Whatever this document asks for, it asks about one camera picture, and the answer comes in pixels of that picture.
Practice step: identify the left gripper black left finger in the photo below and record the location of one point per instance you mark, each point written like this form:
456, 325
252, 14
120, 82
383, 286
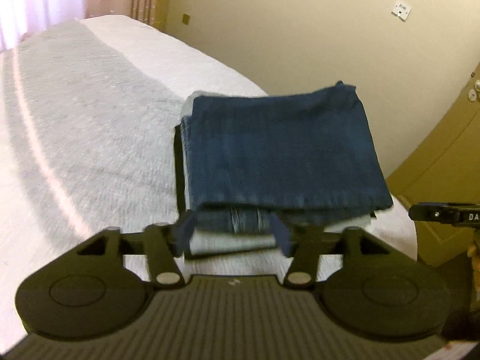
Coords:
163, 243

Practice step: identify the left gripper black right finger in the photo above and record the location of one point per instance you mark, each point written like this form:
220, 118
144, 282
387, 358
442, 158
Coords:
303, 244

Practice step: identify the dark blue denim jeans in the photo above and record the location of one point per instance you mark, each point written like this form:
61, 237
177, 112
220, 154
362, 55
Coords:
310, 157

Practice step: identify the light blue folded garment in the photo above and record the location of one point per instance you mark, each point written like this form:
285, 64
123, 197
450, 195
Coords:
203, 242

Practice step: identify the wooden wardrobe door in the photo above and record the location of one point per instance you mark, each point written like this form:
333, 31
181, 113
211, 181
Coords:
444, 168

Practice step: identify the black folded garment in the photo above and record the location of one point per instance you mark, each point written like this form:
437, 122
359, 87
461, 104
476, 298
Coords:
180, 172

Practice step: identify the white wall socket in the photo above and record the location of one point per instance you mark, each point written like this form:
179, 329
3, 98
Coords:
401, 10

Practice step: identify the small dark wall plate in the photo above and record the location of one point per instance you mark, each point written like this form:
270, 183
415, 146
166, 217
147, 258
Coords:
185, 19

